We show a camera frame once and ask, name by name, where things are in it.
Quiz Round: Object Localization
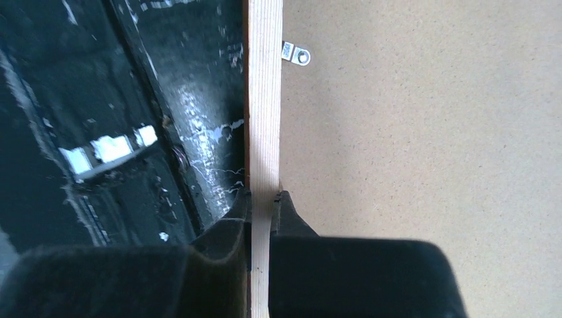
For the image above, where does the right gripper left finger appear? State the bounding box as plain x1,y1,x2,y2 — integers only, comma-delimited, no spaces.
1,189,251,317

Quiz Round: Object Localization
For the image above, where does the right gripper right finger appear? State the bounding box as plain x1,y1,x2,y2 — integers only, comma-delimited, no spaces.
268,191,467,317

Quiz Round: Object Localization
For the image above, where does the brown cardboard backing board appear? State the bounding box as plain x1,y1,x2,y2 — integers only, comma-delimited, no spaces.
280,1,561,317

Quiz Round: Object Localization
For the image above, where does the brown wooden picture frame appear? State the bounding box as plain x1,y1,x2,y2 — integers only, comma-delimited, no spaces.
244,1,283,317

